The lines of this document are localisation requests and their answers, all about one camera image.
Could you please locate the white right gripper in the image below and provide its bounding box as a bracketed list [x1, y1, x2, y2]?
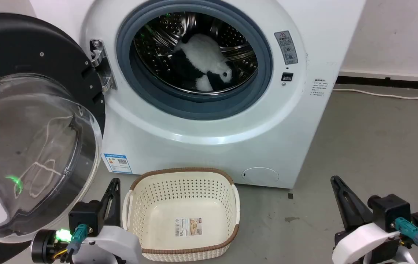
[330, 176, 402, 264]

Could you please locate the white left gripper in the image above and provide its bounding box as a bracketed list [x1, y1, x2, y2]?
[74, 178, 144, 264]

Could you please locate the black round left gripper motor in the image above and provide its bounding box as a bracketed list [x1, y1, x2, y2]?
[30, 230, 61, 264]

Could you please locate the white front-load washing machine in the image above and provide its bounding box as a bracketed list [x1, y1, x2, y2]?
[29, 0, 367, 190]

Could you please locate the metal door hinge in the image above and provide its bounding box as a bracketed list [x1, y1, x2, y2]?
[89, 38, 118, 92]

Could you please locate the round washer door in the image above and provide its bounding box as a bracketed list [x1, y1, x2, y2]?
[0, 13, 107, 264]

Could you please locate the blue white energy label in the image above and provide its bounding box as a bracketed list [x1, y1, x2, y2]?
[102, 153, 133, 175]

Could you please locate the cream plastic laundry basket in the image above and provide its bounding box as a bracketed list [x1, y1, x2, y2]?
[122, 168, 241, 263]

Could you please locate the paper basket label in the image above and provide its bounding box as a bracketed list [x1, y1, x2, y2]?
[175, 217, 203, 237]

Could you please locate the round white filter cover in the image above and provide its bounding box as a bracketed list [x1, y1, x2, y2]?
[241, 167, 280, 186]

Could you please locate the small printed text label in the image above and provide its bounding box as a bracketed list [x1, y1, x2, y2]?
[311, 78, 329, 100]

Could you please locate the black baseboard strip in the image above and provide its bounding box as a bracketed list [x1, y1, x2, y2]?
[335, 75, 418, 91]

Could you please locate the grey warning sticker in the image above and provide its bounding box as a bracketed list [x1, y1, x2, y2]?
[274, 30, 299, 66]

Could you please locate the black white panda plush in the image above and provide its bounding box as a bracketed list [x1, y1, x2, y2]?
[167, 32, 236, 92]

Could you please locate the steel perforated drum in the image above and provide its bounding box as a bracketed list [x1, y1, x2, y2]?
[133, 11, 259, 95]

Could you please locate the teal plug left gripper cable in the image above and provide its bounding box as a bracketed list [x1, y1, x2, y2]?
[53, 223, 89, 260]

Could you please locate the white floor cable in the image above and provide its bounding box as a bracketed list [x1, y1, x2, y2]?
[333, 88, 418, 100]

